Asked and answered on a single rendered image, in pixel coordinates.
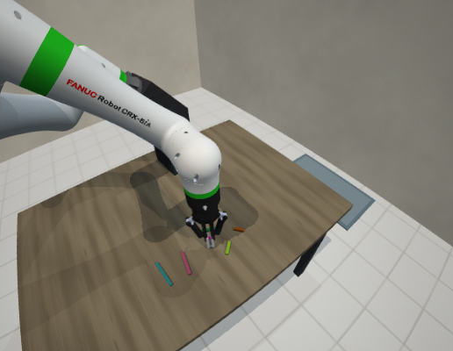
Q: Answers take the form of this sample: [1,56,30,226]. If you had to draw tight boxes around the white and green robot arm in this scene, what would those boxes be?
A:
[0,0,222,212]

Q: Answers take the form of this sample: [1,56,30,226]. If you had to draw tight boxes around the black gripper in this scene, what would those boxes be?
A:
[185,206,227,248]

